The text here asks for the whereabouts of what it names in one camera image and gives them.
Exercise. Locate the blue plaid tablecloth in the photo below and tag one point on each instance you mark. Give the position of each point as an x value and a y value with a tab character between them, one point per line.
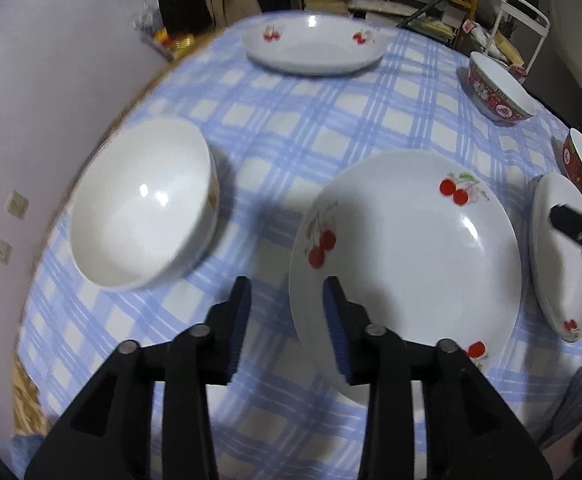
276	125

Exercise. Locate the plain white bowl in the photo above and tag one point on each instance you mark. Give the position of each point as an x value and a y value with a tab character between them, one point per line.
141	210

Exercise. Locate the yellow snack packet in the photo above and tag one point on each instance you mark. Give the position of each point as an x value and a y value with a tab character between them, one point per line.
173	42

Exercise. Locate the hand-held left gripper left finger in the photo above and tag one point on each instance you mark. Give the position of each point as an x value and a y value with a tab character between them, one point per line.
238	330

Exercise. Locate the large red patterned bowl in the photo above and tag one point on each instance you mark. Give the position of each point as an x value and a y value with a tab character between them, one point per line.
496	87

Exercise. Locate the oval cherry print plate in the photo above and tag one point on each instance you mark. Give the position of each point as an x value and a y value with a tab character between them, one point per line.
316	42

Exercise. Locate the person's grey trouser leg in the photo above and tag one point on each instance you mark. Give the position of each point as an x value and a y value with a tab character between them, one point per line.
571	400

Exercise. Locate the white metal rack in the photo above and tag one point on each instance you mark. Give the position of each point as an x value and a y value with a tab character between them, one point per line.
521	25

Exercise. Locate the beige wall socket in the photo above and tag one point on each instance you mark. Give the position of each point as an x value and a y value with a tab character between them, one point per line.
17	205
1	251

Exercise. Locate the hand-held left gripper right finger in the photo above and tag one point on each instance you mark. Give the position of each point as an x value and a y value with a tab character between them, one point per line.
333	335

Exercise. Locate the small cherry print plate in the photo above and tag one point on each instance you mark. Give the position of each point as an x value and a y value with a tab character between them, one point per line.
558	280

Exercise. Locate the large round cherry print plate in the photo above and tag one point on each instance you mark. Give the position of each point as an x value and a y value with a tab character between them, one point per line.
406	240

